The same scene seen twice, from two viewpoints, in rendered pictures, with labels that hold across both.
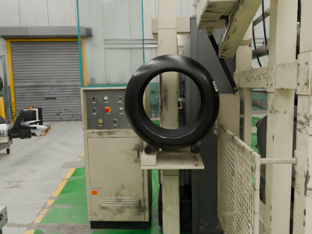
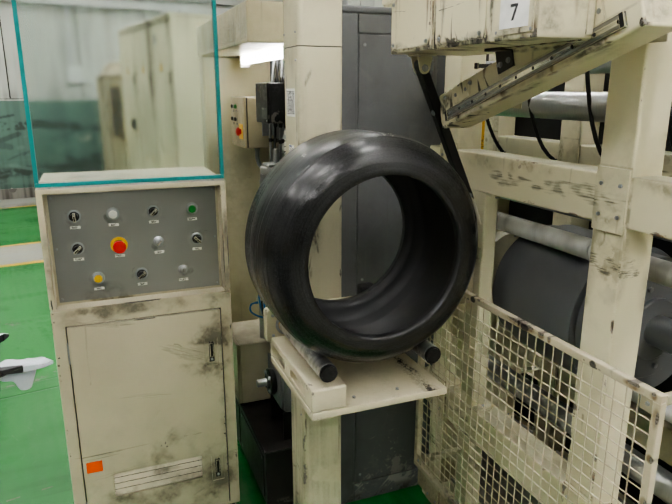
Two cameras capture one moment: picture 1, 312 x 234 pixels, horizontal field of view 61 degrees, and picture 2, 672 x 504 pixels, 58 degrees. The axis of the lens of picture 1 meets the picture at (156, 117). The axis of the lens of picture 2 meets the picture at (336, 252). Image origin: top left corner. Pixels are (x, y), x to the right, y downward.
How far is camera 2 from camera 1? 74 cm
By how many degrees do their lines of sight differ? 26
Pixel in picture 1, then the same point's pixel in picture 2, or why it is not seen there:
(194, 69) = (439, 174)
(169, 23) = (326, 34)
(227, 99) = not seen: hidden behind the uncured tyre
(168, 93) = not seen: hidden behind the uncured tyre
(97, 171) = (101, 410)
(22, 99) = not seen: outside the picture
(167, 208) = (315, 475)
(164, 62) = (374, 160)
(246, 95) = (487, 210)
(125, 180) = (179, 419)
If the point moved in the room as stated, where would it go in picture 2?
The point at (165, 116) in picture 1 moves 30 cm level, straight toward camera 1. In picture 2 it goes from (312, 266) to (357, 297)
